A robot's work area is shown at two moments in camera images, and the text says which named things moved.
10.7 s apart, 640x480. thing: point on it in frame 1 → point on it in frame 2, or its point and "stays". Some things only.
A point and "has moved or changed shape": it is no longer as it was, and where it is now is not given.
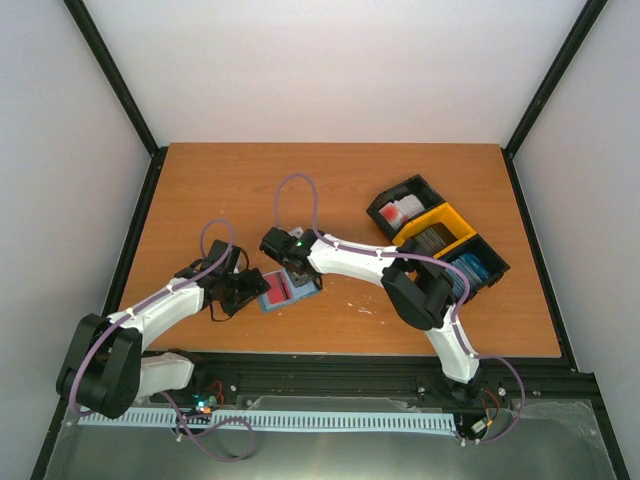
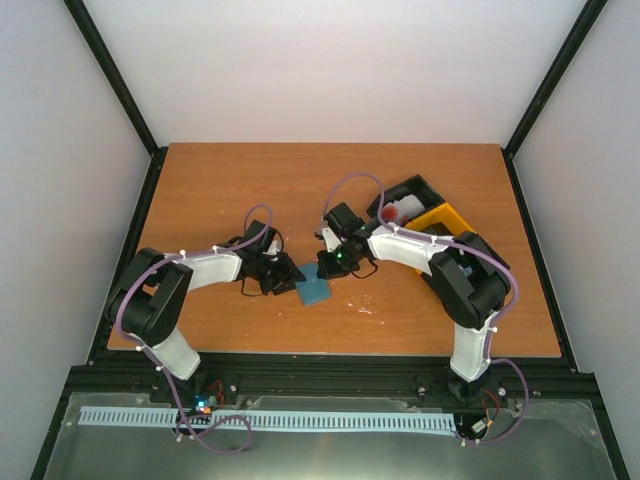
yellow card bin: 452,221 stays
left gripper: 256,285 → 290,271
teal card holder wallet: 282,291 has moved or changed shape
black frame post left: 122,92 stays
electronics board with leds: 204,404 stays
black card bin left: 416,185 stays
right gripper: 297,281 → 325,269
